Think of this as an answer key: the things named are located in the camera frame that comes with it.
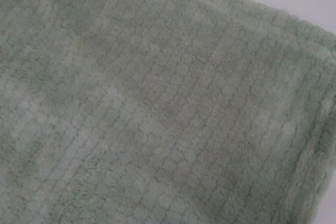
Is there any light green ribbed towel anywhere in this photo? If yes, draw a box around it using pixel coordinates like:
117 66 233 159
0 0 336 224

